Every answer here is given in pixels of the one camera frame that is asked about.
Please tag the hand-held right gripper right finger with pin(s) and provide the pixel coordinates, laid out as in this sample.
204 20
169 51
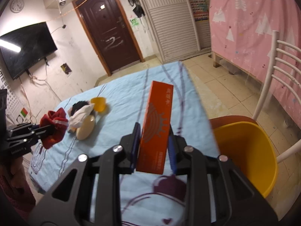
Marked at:
171 153

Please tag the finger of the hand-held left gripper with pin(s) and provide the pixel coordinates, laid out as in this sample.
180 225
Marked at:
34 127
44 133

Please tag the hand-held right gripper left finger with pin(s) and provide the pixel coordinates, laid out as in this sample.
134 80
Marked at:
136 141

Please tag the red cloth with white trim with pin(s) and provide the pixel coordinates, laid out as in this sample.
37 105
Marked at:
55 127

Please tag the orange cardboard box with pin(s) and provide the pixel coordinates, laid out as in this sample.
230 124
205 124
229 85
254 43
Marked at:
156 127

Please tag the cream oval item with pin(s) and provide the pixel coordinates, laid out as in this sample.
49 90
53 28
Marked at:
86 128

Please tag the small black fuzzy item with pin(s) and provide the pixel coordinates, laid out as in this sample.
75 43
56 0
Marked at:
78 104

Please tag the yellow plastic cup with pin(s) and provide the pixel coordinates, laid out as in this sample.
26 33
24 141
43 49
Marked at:
99 104

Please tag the yellow plastic bin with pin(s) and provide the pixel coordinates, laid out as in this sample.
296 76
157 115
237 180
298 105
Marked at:
249 150

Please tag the person's left forearm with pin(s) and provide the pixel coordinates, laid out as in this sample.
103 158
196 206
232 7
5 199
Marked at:
16 197

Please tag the person's left hand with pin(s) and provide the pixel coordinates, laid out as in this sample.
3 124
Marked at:
15 171

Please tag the eye chart poster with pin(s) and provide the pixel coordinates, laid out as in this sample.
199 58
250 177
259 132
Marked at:
16 108

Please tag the dark brown door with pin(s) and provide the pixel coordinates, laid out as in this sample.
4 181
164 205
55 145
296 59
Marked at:
110 35

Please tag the white slatted wardrobe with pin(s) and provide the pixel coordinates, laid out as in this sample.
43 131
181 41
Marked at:
169 23

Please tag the white metal chair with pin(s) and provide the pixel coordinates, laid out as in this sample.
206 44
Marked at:
270 70

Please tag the hanging black pouch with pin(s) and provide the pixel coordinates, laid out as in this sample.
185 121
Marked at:
138 11

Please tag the pink tree print curtain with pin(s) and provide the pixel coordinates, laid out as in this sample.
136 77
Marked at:
254 28

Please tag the colourful grid chart poster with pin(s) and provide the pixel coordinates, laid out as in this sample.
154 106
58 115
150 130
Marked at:
197 3

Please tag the small dark wall picture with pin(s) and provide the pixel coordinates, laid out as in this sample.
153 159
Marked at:
66 68

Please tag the black wall television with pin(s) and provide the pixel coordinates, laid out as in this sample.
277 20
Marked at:
25 49

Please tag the green wall sticker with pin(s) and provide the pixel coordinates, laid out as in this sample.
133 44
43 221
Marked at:
134 22

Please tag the round wall clock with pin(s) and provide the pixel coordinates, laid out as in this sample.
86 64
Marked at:
17 5

